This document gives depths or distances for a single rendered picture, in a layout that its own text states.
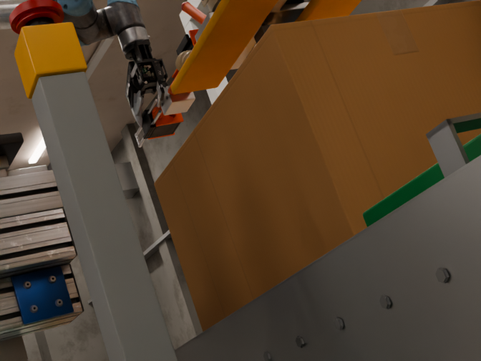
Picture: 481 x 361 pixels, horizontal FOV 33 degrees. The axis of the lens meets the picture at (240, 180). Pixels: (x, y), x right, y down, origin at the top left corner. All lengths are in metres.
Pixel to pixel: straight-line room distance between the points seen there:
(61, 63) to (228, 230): 0.47
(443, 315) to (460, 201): 0.11
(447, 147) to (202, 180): 0.76
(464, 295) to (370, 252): 0.12
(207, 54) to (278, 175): 0.36
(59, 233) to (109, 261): 0.49
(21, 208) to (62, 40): 0.46
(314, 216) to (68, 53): 0.39
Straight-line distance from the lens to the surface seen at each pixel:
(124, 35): 2.08
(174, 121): 2.00
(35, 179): 1.46
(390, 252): 0.75
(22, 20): 1.08
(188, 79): 1.52
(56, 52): 1.04
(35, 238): 1.42
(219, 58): 1.48
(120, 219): 0.96
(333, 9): 1.48
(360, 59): 1.17
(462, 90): 1.25
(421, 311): 0.74
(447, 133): 0.71
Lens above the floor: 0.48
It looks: 15 degrees up
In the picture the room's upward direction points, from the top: 20 degrees counter-clockwise
